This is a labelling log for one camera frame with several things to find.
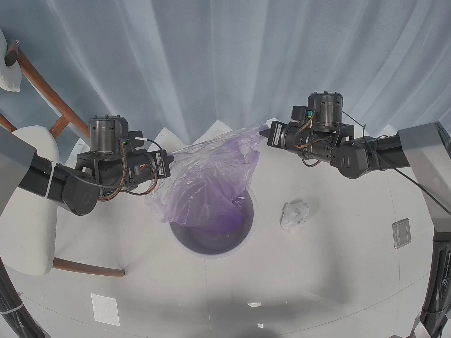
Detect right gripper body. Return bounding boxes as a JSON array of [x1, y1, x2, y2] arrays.
[[267, 120, 336, 163]]

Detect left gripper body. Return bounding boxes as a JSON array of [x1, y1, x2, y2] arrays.
[[98, 149, 171, 191]]

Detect purple plastic bag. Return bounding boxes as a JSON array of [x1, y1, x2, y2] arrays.
[[144, 123, 264, 238]]

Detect white trash bin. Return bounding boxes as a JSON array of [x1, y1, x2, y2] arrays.
[[169, 189, 259, 259]]

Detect crumpled white plastic wrapper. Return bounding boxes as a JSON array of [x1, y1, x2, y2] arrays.
[[280, 199, 311, 237]]

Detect wooden chair with white cushions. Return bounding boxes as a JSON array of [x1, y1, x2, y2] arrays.
[[0, 27, 127, 278]]

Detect pale blue curtain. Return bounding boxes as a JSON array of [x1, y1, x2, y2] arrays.
[[0, 0, 451, 161]]

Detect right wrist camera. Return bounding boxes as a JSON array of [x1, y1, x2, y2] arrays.
[[291, 105, 315, 124]]

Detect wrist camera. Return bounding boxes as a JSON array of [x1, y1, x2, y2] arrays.
[[291, 105, 315, 124], [121, 130, 148, 154]]

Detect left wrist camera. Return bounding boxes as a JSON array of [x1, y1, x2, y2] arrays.
[[121, 130, 148, 154]]

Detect black cable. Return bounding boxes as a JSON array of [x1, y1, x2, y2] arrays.
[[120, 138, 163, 196], [341, 111, 451, 215]]

